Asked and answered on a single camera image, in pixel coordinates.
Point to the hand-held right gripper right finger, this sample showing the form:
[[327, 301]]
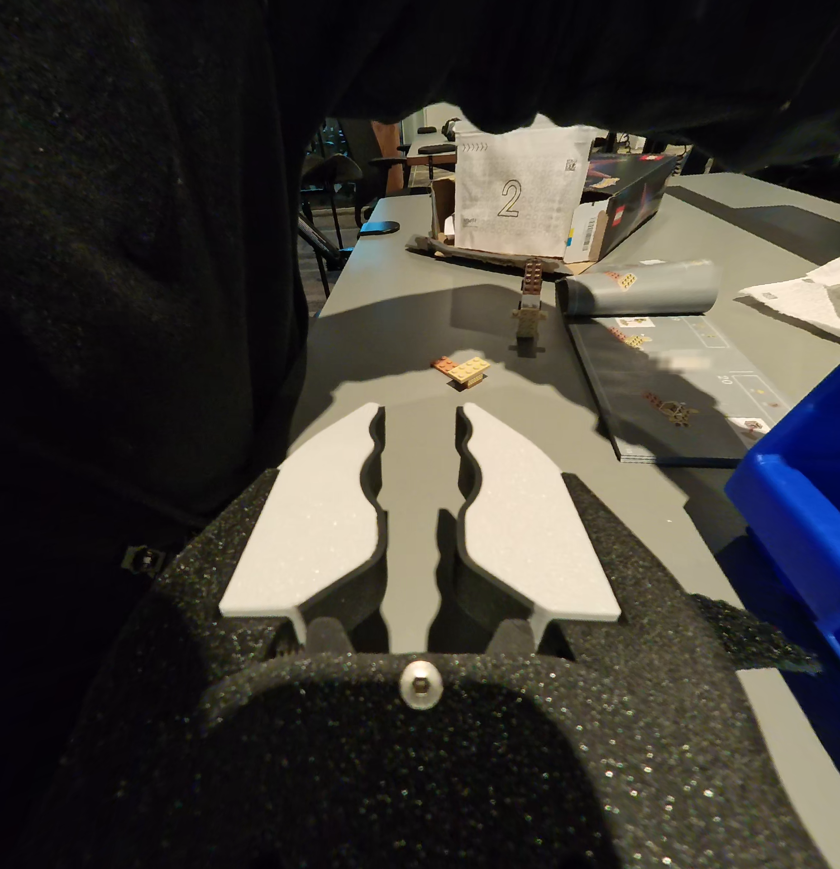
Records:
[[528, 536]]

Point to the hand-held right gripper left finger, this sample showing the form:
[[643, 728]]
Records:
[[304, 529]]

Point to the small tan brick assembly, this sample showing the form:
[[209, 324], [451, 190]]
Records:
[[469, 370]]

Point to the blue plastic bin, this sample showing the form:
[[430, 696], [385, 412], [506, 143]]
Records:
[[800, 489]]

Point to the grey instruction booklet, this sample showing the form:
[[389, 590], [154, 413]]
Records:
[[664, 394]]

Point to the tall brown brick assembly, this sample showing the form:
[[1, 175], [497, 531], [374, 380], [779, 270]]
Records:
[[531, 285]]

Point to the dark printed cardboard box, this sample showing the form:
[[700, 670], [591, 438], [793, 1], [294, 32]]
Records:
[[637, 197]]

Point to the black office chair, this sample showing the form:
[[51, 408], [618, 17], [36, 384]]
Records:
[[386, 159], [335, 173]]

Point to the crumpled white paper bag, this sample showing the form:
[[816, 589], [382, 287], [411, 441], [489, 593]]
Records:
[[814, 292]]

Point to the wooden background table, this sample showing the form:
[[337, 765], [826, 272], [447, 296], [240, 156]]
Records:
[[433, 157]]

